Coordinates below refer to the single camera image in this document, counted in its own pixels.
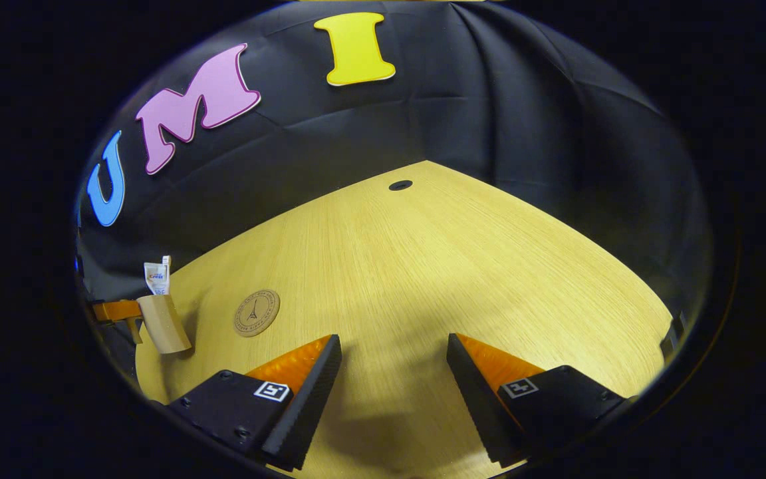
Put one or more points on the white toothpaste tube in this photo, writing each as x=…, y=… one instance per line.
x=155, y=279

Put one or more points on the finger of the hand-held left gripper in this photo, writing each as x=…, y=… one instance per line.
x=114, y=310

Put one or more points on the round cork coaster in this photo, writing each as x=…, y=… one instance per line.
x=256, y=313

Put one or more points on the wooden desktop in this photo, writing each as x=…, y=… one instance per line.
x=423, y=266

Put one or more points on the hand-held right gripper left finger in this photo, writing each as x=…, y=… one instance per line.
x=313, y=399

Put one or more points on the black backdrop cloth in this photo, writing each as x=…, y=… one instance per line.
x=489, y=100

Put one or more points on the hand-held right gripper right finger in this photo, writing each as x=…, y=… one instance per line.
x=473, y=399

